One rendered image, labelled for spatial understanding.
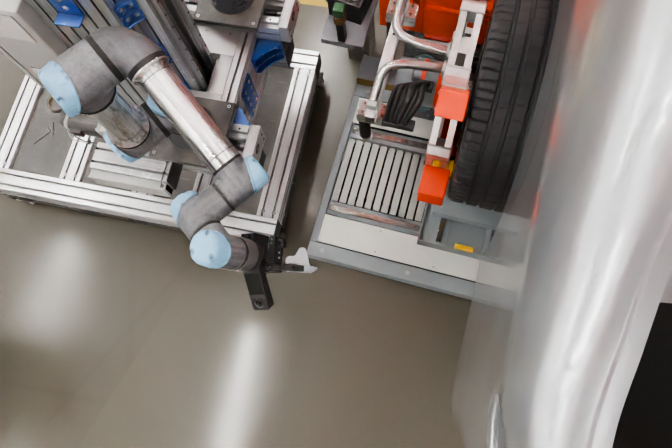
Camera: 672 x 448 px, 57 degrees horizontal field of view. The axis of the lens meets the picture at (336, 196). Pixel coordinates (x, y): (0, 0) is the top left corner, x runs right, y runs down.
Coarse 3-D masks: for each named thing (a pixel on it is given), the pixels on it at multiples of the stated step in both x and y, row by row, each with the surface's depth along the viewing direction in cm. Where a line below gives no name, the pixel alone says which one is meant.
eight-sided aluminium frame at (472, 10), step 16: (464, 0) 165; (480, 0) 168; (464, 16) 163; (480, 16) 162; (464, 32) 198; (448, 64) 158; (464, 64) 158; (448, 80) 158; (464, 80) 157; (432, 128) 165; (432, 144) 167; (448, 144) 166; (432, 160) 178; (448, 160) 169
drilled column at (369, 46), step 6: (372, 24) 270; (372, 30) 273; (372, 36) 277; (366, 42) 272; (372, 42) 281; (348, 48) 281; (366, 48) 277; (372, 48) 285; (354, 54) 284; (360, 54) 283; (366, 54) 281
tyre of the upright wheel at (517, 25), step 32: (512, 0) 158; (544, 0) 159; (512, 32) 154; (544, 32) 153; (512, 64) 152; (544, 64) 151; (480, 96) 153; (512, 96) 152; (480, 128) 156; (512, 128) 154; (480, 160) 161; (512, 160) 158; (448, 192) 180; (480, 192) 169
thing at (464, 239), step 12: (432, 204) 248; (432, 216) 247; (420, 228) 243; (432, 228) 245; (444, 228) 243; (456, 228) 245; (468, 228) 244; (480, 228) 244; (420, 240) 242; (432, 240) 242; (444, 240) 241; (456, 240) 243; (468, 240) 243; (480, 240) 242; (456, 252) 244; (468, 252) 239; (480, 252) 241
